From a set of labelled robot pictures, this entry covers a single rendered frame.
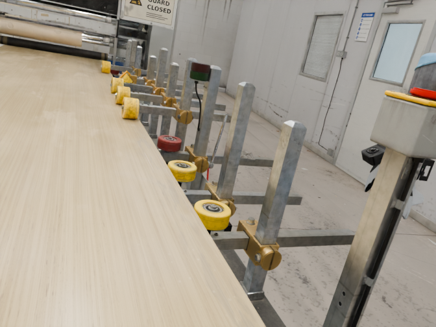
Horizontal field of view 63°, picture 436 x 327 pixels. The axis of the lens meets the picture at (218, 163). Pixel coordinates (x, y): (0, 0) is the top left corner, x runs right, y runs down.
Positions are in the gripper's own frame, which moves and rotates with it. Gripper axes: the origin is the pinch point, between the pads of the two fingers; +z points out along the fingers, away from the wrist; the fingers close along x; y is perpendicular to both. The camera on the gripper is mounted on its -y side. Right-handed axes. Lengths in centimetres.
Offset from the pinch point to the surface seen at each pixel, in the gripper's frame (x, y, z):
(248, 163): 51, -16, 10
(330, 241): 1.2, -9.9, 11.6
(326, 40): 447, 226, -66
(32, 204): -3, -78, 4
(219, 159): 49, -28, 9
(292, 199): 26.6, -8.7, 12.1
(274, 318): -11.7, -28.0, 23.8
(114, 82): 118, -67, -2
